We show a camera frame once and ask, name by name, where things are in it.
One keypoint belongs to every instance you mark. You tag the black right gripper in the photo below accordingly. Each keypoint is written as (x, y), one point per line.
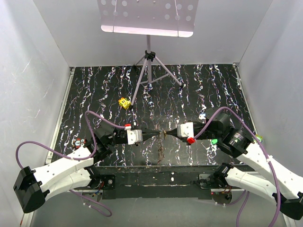
(173, 132)

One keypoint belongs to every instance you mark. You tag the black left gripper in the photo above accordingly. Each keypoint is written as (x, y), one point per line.
(147, 133)

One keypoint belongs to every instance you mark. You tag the metal key ring disc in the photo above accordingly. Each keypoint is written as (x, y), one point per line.
(160, 149)

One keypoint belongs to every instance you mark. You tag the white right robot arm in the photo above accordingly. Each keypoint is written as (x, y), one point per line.
(276, 183)

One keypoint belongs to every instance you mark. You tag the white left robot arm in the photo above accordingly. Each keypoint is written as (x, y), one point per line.
(33, 187)

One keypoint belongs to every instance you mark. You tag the blue tag key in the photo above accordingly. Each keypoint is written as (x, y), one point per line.
(202, 116)

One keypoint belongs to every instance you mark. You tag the yellow toy block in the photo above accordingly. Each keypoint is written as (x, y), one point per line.
(124, 103)

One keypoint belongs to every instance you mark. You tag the green tag key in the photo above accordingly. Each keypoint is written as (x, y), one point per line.
(214, 141)

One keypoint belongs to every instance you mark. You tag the red owl toy block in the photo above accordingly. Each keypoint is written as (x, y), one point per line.
(79, 142)

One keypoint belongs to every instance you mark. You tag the green toy block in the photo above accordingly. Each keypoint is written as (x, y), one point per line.
(260, 138)

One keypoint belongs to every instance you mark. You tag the lilac music stand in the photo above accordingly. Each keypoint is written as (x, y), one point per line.
(171, 18)

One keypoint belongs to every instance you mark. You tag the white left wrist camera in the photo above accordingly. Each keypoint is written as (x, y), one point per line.
(134, 136)

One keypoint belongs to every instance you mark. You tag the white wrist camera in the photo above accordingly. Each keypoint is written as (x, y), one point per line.
(185, 131)
(134, 136)

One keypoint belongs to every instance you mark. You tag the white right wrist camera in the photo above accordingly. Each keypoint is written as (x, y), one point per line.
(185, 131)

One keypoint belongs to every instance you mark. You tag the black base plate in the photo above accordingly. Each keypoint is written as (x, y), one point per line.
(153, 182)

